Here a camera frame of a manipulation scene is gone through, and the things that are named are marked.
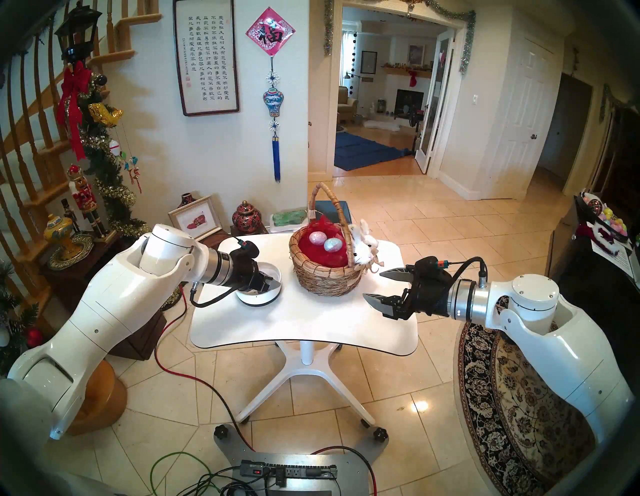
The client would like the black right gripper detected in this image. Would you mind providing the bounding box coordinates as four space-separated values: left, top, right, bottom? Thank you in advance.
363 256 457 321

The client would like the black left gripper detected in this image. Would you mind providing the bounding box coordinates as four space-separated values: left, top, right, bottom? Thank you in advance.
229 241 280 297

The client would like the grey left shoulder housing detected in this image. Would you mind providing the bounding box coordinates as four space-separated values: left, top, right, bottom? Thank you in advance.
0 380 61 496

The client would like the grey right shoulder housing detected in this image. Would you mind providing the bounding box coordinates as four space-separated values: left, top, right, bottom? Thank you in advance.
570 435 640 496

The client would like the pastel plastic egg pile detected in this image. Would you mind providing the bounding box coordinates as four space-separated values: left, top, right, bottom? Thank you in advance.
602 207 630 236

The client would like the white bowl with black base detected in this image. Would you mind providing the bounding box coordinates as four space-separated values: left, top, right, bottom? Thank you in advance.
235 261 282 307

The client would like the large white plush bunny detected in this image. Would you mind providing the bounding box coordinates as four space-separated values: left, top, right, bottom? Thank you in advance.
354 239 383 268

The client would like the red tulle fabric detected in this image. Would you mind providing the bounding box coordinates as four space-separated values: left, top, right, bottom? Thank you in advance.
298 216 352 269

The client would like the red cloisonne ginger jar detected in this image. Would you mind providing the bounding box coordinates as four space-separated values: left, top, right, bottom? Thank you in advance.
231 200 263 234

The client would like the green jade stone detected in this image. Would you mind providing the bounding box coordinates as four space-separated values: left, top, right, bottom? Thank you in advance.
270 208 308 228

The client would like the framed picture with red print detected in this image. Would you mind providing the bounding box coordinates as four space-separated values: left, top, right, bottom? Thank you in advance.
167 196 224 243

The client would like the blue storage box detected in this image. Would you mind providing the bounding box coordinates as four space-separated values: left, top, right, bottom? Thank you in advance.
315 200 354 226

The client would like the dark wooden side table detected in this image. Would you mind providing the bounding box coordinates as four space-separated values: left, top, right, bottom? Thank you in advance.
40 232 168 361

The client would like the blue floor rug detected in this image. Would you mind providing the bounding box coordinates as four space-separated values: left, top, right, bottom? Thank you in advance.
334 131 412 172

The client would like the round oriental rug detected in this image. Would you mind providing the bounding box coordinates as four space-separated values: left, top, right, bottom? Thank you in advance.
454 295 601 496

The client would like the vase pendant with blue tassel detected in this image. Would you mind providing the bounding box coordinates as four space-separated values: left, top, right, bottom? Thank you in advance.
262 56 285 183

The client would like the white french door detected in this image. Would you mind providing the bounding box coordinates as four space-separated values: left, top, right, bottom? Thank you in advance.
415 30 457 175

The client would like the black power strip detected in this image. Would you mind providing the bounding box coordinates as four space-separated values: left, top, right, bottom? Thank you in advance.
240 460 338 480

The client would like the black fireplace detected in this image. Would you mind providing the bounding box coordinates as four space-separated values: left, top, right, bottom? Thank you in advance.
394 89 425 119

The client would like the brass plate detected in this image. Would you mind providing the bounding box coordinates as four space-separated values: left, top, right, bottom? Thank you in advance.
47 233 95 271

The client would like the beige armchair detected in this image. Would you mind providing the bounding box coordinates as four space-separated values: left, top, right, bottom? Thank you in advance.
337 86 359 124

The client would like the green christmas garland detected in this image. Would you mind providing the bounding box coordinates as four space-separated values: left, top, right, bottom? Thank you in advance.
0 0 151 378

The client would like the red nutcracker figure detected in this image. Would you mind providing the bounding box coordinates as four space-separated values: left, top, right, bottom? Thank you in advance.
67 164 107 238

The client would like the black grand piano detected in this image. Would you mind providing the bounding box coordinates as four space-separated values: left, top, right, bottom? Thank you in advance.
547 195 640 351

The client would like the small black nutcracker figure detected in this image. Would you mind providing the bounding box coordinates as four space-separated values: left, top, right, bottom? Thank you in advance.
60 198 81 234

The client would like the red santa hat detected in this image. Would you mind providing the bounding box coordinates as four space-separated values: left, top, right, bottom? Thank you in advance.
575 224 618 246

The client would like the yellow ceramic vase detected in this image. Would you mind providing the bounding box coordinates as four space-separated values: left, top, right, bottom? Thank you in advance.
43 214 75 258

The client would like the white panel door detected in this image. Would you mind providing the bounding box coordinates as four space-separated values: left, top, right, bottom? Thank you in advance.
492 30 558 201

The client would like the gold ingot ornament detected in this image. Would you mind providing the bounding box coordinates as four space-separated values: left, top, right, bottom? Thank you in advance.
89 102 124 127

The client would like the framed calligraphy scroll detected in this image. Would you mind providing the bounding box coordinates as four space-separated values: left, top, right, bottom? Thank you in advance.
173 0 240 117

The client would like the wooden staircase banister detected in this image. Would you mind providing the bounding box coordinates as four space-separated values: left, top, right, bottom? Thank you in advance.
0 0 163 436

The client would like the red diamond fu sign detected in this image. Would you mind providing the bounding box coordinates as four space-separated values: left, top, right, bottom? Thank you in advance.
245 7 296 57

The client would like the silver tinsel doorway garland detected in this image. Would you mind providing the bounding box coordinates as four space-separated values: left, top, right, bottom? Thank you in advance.
324 0 476 76

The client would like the red ribbon bow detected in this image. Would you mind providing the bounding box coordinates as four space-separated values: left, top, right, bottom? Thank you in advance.
56 60 94 161

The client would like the black lantern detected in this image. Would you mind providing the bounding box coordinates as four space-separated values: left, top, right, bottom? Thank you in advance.
54 5 103 63

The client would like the wicker basket with handle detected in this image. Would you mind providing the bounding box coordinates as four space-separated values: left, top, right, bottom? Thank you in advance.
289 182 369 297

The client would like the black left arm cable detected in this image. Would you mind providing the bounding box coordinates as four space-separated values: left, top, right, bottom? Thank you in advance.
188 282 241 308

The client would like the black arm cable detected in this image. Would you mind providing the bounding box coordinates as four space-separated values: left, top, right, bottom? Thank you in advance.
446 256 489 289
188 282 241 308

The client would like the white pedestal table base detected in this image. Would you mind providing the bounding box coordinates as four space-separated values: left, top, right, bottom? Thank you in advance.
235 341 376 427

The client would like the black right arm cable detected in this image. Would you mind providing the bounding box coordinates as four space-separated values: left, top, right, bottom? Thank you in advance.
446 256 489 289

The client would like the red cable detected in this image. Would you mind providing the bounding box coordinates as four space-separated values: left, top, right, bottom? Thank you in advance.
153 287 378 496

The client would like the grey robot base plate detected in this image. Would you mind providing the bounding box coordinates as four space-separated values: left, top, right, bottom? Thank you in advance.
214 424 390 496

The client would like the green cable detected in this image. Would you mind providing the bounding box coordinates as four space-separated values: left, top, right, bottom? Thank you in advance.
150 451 223 496

